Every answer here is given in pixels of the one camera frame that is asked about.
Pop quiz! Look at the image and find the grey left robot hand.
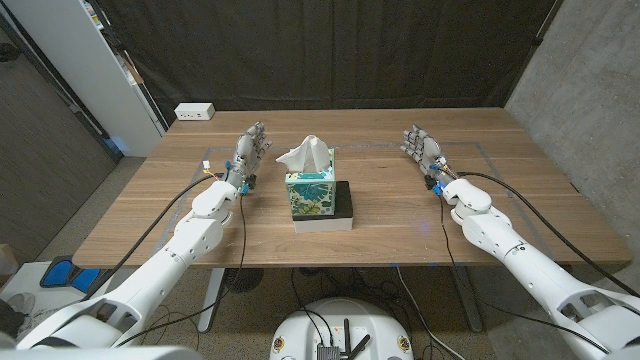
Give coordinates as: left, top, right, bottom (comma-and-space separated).
223, 121, 274, 192

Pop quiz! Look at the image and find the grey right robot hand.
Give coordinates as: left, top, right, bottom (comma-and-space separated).
399, 123, 457, 191

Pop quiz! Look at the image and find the white tissue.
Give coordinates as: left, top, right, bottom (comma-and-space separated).
275, 134, 332, 175

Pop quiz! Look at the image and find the floral teal tissue box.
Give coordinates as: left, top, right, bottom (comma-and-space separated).
284, 147, 337, 218

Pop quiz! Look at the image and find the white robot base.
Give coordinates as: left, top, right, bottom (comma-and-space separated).
269, 297, 415, 360

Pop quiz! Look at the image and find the black box with antennas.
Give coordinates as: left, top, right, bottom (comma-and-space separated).
315, 317, 372, 360

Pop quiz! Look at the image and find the white power strip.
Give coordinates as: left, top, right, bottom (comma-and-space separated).
173, 102, 217, 122

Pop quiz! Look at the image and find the black and white block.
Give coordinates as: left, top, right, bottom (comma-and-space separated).
291, 180, 354, 234

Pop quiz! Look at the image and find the black round floor fan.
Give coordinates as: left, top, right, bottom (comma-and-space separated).
223, 267, 265, 294

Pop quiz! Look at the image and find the black curtain backdrop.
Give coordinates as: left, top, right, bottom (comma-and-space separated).
97, 0, 559, 126

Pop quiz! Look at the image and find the white table leg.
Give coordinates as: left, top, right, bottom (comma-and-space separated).
197, 267, 226, 334

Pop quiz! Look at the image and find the grey table leg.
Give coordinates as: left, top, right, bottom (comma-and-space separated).
449, 265, 484, 334

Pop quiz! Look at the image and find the white cabinet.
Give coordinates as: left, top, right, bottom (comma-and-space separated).
2, 0, 169, 158

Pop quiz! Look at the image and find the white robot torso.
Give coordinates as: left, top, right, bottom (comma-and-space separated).
0, 345, 204, 360

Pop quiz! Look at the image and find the white sneaker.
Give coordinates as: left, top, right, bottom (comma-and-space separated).
4, 292, 40, 329

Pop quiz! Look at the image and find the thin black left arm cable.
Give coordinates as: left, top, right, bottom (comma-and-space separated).
113, 192, 249, 349

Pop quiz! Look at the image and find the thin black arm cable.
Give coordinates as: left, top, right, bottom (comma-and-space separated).
113, 192, 249, 349
438, 193, 612, 355

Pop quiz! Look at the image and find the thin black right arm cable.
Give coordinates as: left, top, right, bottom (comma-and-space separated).
438, 193, 612, 355

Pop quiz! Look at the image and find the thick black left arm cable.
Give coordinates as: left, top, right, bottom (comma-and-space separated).
79, 172, 224, 302

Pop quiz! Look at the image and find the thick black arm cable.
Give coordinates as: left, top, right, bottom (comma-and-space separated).
457, 171, 640, 299
79, 172, 224, 302

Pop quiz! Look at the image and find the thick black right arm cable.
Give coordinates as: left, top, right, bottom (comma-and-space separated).
457, 171, 640, 299

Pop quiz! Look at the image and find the white floor cable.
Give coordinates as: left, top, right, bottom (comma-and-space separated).
396, 266, 466, 360

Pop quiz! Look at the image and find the black floor cable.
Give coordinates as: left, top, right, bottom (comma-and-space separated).
290, 268, 335, 347

